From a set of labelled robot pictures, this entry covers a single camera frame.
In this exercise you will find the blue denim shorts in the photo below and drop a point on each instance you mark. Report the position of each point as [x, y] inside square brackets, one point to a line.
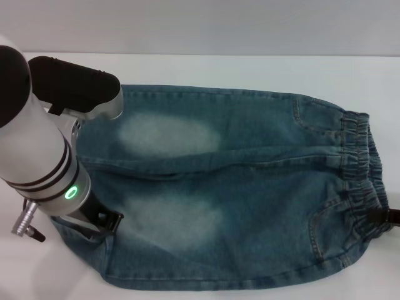
[218, 203]

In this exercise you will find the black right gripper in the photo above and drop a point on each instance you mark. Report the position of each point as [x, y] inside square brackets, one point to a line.
[395, 220]

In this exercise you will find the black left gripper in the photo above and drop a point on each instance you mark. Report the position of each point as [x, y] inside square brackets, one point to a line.
[92, 209]

